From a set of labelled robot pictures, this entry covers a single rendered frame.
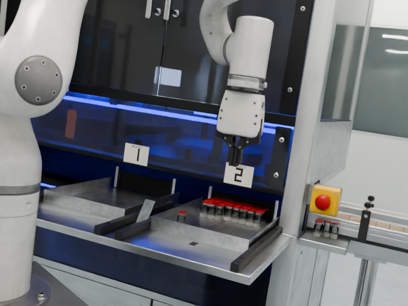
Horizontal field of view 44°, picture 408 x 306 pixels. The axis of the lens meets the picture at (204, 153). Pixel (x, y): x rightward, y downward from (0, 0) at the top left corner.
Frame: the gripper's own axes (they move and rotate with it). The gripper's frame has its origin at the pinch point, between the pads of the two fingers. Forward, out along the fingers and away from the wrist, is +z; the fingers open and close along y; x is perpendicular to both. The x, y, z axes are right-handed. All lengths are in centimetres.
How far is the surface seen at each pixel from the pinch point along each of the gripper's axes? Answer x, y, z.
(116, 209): -2.0, 30.5, 19.5
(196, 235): -2.0, 7.4, 21.0
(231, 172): -27.9, 9.3, 8.1
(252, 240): -5.4, -5.9, 19.8
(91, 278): -28, 52, 52
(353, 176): -488, 11, 57
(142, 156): -27.9, 38.6, 8.7
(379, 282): -292, -36, 110
